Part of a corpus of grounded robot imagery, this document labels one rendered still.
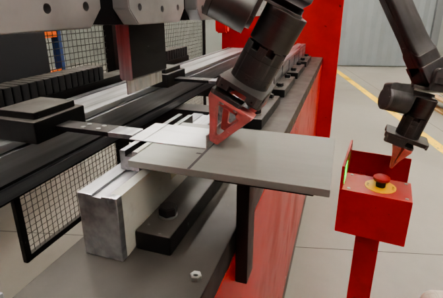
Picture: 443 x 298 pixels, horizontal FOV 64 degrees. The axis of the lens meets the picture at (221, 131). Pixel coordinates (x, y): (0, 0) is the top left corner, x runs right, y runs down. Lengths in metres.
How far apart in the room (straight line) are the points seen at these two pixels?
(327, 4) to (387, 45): 6.08
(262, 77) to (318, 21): 2.16
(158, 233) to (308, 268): 1.45
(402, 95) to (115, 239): 0.71
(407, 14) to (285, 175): 0.61
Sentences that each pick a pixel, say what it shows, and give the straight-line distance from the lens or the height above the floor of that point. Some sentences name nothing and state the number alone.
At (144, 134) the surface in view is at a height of 1.00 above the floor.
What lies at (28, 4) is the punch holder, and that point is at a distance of 0.32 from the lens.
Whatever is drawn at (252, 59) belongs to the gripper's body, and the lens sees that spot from 0.47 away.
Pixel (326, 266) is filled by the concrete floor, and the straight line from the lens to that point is 1.93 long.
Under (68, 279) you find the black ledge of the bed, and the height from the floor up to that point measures 0.88.
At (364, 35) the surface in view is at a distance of 8.48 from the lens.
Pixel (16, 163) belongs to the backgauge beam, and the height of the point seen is 0.95.
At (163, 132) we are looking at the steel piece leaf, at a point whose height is 1.00.
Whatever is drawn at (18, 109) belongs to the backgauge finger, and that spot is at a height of 1.03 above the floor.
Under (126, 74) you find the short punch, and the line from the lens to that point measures 0.50.
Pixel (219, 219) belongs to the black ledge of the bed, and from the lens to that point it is 0.58.
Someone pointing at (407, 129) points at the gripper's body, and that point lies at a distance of 0.98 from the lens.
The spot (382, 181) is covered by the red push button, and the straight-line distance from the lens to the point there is 0.94.
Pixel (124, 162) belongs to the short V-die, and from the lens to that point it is 0.54.
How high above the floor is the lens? 1.19
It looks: 19 degrees down
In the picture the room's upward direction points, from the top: straight up
